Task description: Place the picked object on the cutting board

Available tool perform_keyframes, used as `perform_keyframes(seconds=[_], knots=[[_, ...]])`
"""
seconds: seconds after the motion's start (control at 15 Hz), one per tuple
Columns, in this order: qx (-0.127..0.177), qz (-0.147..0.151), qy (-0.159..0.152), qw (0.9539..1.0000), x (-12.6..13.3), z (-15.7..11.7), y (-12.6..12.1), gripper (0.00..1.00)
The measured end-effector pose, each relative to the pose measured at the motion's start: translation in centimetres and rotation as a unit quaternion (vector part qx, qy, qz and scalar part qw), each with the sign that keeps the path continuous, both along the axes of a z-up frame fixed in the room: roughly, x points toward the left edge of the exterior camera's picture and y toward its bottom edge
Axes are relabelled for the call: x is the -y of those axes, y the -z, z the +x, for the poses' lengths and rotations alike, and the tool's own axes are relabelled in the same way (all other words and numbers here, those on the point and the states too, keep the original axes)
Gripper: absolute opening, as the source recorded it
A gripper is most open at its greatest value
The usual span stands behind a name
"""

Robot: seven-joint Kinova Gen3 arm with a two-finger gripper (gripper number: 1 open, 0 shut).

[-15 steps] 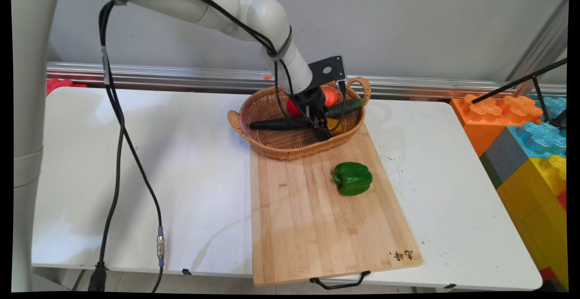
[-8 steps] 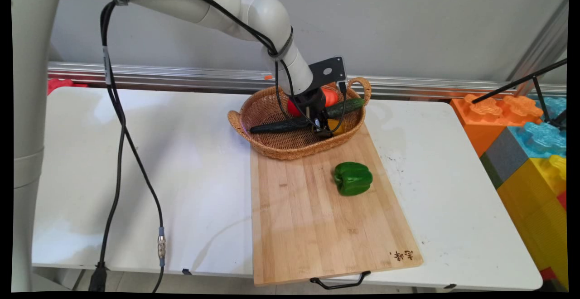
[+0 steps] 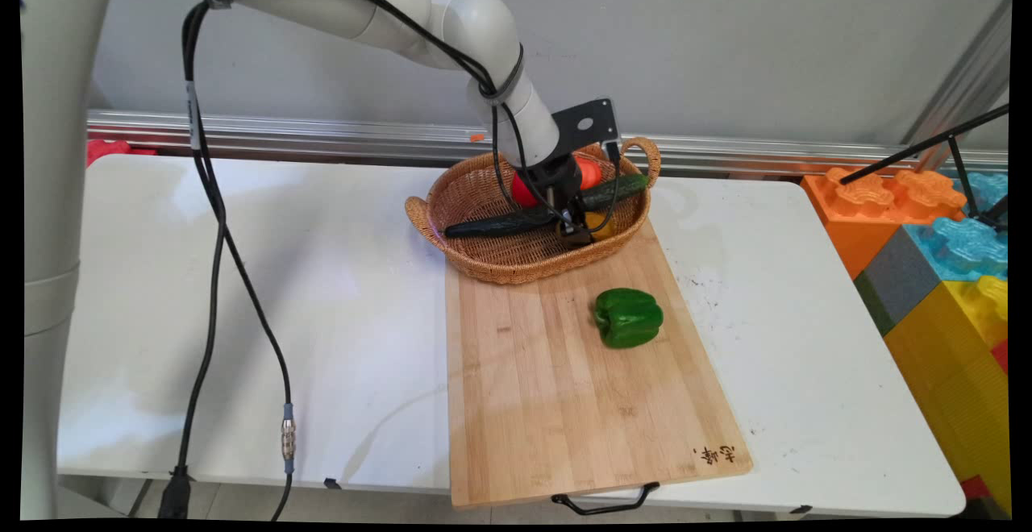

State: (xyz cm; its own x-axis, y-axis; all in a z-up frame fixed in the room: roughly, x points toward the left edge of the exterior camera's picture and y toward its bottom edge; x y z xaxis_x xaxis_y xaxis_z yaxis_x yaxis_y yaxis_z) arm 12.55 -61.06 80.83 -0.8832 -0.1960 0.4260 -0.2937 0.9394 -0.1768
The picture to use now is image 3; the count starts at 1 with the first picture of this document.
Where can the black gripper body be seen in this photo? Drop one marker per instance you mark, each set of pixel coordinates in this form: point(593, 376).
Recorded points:
point(556, 185)

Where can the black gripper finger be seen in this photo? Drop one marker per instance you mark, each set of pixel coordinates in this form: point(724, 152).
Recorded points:
point(566, 232)
point(585, 221)

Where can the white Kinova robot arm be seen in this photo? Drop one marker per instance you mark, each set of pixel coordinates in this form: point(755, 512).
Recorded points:
point(64, 113)

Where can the yellow vegetable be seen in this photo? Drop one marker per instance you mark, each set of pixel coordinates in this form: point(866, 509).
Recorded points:
point(601, 227)

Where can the red tomato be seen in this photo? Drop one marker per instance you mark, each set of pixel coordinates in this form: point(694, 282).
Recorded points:
point(522, 192)

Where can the woven wicker basket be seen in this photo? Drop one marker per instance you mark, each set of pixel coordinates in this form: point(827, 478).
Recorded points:
point(516, 262)

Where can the dark green cucumber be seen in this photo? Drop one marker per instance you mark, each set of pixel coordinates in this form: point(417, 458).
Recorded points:
point(492, 224)

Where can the green bell pepper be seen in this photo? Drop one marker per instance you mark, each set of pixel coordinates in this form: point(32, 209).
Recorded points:
point(629, 318)

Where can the bamboo cutting board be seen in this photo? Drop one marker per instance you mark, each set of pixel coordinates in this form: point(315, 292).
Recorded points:
point(548, 403)

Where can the orange foam block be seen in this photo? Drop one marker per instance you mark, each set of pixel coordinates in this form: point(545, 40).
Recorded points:
point(879, 209)

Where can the grey foam block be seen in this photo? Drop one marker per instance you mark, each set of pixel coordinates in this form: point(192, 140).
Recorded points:
point(903, 282)

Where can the black tripod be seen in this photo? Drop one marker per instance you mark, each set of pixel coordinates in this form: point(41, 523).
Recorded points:
point(951, 141)

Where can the blue foam block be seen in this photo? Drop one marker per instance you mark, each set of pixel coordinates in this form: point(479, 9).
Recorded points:
point(963, 246)

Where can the red cloth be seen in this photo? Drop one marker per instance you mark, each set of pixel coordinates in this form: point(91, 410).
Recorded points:
point(113, 150)

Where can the black wrist camera mount plate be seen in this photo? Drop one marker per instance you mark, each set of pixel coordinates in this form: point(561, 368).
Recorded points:
point(592, 125)

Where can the aluminium rail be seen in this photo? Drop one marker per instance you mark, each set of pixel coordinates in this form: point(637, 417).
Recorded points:
point(322, 137)

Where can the aluminium frame post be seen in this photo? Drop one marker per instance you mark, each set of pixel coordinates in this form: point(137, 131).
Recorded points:
point(967, 72)

